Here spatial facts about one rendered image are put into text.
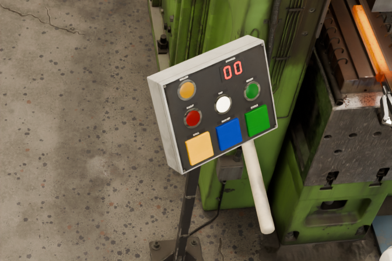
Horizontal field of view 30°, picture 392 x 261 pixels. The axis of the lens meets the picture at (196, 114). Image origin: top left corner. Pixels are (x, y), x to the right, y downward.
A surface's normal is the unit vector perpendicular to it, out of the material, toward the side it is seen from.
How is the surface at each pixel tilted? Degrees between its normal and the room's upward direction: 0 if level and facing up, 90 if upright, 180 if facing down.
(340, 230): 90
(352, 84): 90
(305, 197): 90
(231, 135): 60
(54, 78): 0
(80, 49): 0
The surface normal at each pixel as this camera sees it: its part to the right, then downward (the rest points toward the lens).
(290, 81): 0.15, 0.78
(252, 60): 0.52, 0.29
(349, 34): 0.10, -0.62
